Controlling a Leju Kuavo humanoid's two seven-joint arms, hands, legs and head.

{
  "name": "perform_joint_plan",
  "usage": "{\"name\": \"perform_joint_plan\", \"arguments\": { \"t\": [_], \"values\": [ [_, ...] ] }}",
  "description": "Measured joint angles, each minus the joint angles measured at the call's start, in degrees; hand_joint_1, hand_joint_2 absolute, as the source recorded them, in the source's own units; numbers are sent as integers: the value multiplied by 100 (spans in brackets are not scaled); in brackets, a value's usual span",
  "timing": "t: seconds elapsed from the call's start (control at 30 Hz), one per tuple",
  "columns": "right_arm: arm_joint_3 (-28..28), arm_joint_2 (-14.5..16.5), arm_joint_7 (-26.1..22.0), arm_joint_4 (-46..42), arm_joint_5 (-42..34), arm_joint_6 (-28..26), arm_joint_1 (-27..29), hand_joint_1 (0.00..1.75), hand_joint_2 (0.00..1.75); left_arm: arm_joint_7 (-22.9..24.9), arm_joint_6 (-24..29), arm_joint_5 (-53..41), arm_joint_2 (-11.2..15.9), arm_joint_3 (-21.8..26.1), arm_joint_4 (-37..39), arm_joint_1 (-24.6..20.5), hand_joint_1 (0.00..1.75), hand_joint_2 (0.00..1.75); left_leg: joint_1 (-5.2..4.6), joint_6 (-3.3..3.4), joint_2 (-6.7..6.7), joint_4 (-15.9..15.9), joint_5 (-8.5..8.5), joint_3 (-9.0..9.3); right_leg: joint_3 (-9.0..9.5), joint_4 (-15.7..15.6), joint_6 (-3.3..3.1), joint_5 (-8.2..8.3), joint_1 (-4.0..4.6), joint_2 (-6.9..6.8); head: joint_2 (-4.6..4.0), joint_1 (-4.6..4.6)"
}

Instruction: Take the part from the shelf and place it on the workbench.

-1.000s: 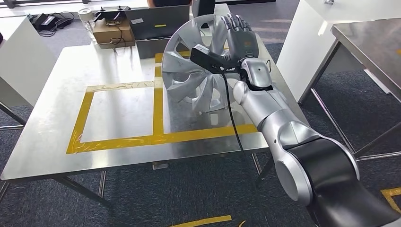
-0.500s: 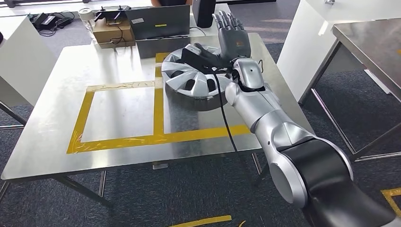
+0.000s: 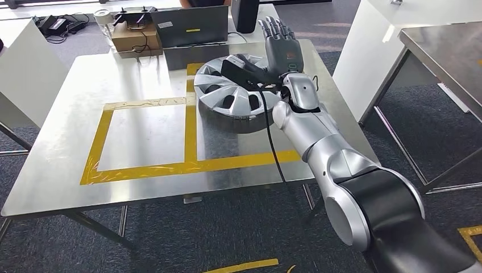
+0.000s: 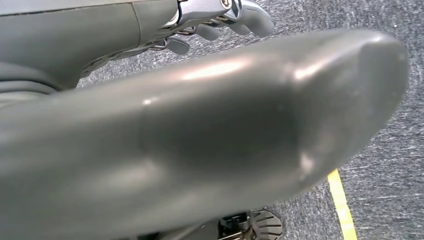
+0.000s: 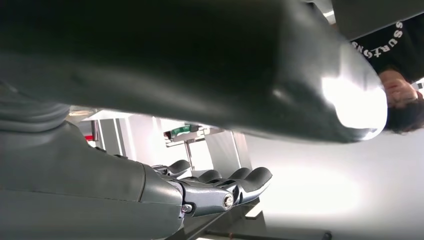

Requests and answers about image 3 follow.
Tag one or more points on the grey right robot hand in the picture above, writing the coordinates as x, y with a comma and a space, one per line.
284, 52

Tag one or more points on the grey wheel hubcap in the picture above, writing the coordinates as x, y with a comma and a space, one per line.
226, 94

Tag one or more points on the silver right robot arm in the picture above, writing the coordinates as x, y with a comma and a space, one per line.
339, 158

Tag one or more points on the steel workbench table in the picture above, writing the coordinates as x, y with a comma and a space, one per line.
150, 132

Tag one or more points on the black cylindrical speaker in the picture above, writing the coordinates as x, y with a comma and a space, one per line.
244, 15

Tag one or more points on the dark grey case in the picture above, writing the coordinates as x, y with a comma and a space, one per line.
192, 30

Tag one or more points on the brown cardboard box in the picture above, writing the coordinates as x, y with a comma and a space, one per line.
135, 37

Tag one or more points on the white floor outlet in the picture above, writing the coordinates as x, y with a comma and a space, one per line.
192, 199

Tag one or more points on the clear jar white lid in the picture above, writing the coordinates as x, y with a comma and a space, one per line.
103, 20

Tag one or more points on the black power adapters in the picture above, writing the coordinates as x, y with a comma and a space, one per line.
60, 24

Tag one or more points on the white cabinet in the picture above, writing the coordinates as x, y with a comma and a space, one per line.
26, 75

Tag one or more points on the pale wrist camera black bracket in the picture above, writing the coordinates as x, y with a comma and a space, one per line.
241, 71

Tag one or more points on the steel frame table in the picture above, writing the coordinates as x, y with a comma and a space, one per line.
15, 141
444, 56

